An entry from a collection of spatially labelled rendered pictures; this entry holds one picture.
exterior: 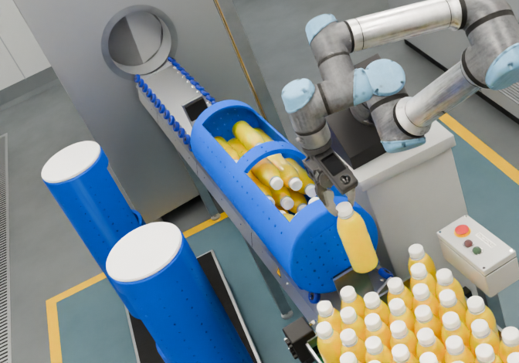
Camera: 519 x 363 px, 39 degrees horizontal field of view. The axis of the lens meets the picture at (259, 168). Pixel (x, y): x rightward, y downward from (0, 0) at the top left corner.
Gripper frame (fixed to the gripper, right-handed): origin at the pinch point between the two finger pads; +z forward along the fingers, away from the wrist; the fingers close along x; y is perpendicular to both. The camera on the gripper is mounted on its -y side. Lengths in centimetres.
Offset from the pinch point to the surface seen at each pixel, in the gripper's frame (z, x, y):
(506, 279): 31.9, -27.7, -18.7
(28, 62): 108, 64, 534
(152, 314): 48, 57, 62
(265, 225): 18.0, 13.8, 33.7
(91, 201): 46, 59, 146
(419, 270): 24.3, -10.8, -7.5
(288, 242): 15.9, 12.4, 19.2
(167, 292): 41, 48, 59
